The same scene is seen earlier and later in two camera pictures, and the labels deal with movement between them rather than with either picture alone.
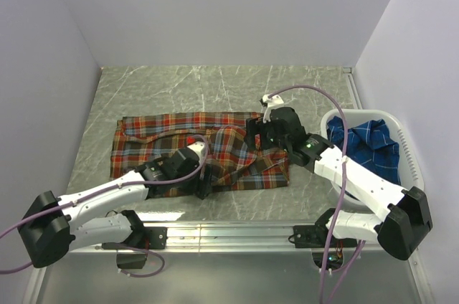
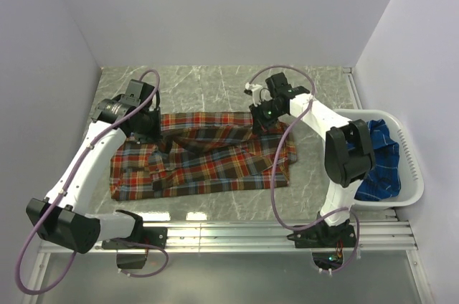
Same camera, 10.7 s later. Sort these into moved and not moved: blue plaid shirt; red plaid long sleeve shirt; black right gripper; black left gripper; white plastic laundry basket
Moved: black right gripper; black left gripper
Not moved: white plastic laundry basket; red plaid long sleeve shirt; blue plaid shirt
